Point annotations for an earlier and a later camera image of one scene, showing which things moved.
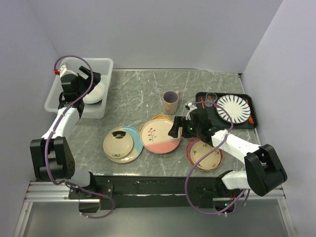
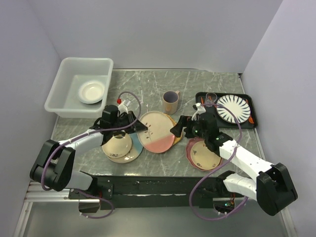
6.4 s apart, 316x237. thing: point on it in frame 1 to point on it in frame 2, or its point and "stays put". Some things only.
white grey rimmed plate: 95,95 stays put
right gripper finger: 186,132 stays put
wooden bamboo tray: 162,116 to 177,138
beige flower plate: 210,162 stays put
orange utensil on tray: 250,120 stays put
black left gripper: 87,72 to 138,126
